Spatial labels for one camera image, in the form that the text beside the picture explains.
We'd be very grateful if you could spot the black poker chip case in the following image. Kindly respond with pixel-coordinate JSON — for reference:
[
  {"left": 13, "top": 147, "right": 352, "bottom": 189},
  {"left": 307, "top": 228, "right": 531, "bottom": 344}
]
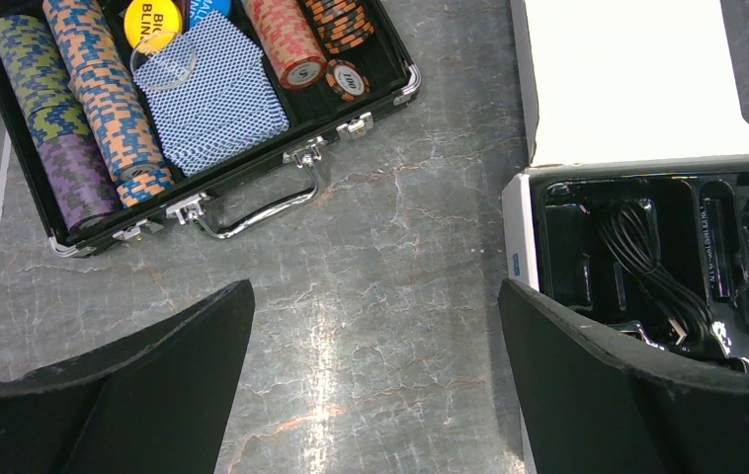
[{"left": 0, "top": 1, "right": 421, "bottom": 257}]

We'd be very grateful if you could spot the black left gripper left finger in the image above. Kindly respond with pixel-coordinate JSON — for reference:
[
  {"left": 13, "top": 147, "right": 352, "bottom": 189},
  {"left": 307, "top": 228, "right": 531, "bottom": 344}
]
[{"left": 0, "top": 280, "right": 255, "bottom": 473}]

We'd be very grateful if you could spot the small black cylinder adapter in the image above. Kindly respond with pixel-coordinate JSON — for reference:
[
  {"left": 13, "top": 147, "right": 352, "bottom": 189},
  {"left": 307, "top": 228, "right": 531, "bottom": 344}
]
[{"left": 702, "top": 197, "right": 733, "bottom": 300}]

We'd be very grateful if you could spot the white clipper kit box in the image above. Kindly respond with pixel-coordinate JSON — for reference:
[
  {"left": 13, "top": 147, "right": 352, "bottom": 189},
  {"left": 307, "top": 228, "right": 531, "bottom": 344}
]
[{"left": 502, "top": 1, "right": 749, "bottom": 375}]

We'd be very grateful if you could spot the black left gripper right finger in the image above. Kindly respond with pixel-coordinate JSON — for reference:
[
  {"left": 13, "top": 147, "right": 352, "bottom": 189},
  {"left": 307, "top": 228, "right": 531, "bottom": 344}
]
[{"left": 499, "top": 279, "right": 749, "bottom": 473}]

